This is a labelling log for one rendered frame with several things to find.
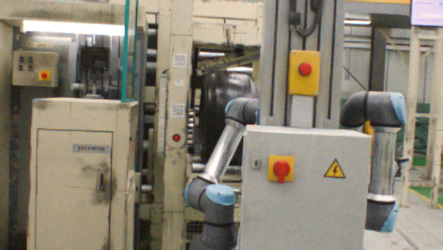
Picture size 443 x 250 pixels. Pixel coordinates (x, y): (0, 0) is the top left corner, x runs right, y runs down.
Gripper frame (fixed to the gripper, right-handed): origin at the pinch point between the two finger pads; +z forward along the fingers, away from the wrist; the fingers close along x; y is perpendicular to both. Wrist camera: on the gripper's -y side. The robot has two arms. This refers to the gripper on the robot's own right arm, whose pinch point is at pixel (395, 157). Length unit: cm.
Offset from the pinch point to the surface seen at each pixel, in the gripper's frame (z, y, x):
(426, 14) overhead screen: 391, -141, 2
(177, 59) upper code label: -7, -61, -114
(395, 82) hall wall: 1016, -98, -114
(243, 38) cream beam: 38, -76, -92
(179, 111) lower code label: -6, -31, -116
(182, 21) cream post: -6, -82, -109
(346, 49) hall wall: 955, -192, -221
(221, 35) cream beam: 30, -79, -103
